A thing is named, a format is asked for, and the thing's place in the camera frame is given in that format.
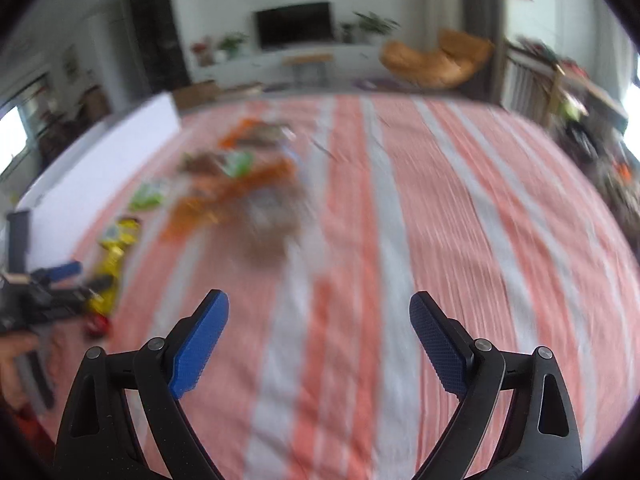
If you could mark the person's red clothing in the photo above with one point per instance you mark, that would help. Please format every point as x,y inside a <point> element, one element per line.
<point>32,435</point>

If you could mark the bushy green plant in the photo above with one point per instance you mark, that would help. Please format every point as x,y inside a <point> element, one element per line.
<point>232,45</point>

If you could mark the brown wooden desk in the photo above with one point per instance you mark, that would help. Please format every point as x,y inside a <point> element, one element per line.
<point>90,105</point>

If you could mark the white cardboard box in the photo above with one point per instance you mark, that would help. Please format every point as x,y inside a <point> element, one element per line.
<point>100,160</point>

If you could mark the orange striped tablecloth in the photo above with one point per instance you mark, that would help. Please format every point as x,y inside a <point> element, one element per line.
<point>425,210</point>

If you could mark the black flat television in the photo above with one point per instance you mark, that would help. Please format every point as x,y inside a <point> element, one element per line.
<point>292,25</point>

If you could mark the pile of snack packets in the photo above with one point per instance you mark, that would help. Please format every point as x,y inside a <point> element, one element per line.
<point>200,215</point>

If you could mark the orange lounge chair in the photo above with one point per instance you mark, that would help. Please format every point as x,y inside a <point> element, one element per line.
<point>430,62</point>

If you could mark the glass balcony door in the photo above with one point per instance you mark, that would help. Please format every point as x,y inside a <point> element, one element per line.
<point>12,135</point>

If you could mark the grey curtain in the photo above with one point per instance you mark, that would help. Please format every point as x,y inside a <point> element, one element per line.
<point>482,25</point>

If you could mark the clear brown bread bag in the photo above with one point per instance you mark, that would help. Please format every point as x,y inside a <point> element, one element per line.
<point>270,230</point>

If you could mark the dark red snack packet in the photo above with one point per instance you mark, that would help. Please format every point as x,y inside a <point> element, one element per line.
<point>97,327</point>

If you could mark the white television cabinet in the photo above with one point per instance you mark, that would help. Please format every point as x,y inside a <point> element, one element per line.
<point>350,57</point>

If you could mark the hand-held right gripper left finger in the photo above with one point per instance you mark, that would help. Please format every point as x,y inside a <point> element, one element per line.
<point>200,345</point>

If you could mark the yellow printed snack packet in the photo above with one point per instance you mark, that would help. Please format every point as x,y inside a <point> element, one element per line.
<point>112,260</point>

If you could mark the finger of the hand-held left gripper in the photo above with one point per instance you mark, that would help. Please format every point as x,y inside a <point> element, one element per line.
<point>80,297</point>
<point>67,270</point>

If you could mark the red flowers in vase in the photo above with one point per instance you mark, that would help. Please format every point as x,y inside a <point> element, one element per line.
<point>201,50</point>

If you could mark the brown cardboard box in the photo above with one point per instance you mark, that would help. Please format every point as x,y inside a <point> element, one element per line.
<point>195,95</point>

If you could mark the dark wooden railing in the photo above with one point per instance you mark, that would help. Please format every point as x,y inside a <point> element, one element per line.
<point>530,85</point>

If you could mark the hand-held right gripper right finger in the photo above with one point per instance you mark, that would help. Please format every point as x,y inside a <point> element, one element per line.
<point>440,345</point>

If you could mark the small potted green plant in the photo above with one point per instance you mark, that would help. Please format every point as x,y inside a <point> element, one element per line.
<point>347,32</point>

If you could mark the white covered standing air conditioner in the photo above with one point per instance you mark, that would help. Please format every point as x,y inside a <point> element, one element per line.
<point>442,0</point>

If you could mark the dark glass display cabinet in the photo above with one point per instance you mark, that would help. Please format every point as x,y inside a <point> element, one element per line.
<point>155,25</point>

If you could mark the green pastry packet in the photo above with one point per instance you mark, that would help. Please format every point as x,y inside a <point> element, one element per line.
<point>147,196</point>

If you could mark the wooden stool with black legs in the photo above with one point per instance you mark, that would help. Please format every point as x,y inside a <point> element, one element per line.
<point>307,59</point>

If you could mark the brown pastry packet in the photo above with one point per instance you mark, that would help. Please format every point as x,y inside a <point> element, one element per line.
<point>205,164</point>

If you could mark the green plastic basket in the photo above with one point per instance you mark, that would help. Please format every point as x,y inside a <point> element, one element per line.
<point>572,107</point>

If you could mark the orange label dark packet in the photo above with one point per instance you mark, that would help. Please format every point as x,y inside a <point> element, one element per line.
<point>239,134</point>

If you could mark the person's left hand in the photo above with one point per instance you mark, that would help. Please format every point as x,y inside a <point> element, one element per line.
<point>11,370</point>

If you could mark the white round vase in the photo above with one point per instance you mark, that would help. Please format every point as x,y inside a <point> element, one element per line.
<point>220,56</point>

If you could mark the dark brown snack packet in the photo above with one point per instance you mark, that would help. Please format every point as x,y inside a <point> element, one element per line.
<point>272,135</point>

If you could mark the large potted green plant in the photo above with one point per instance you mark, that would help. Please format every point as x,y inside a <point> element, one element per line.
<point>375,25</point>

